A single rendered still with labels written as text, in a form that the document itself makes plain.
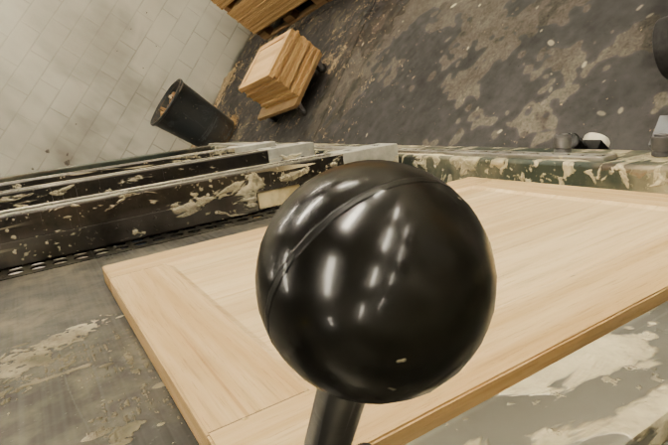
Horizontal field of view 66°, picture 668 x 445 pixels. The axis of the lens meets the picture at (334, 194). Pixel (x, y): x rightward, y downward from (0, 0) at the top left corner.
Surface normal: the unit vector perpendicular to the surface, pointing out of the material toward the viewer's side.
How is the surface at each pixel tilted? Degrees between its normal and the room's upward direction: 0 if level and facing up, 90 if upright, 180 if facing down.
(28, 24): 90
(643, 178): 40
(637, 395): 51
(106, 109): 90
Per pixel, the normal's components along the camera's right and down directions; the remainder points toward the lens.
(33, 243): 0.51, 0.10
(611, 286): -0.11, -0.98
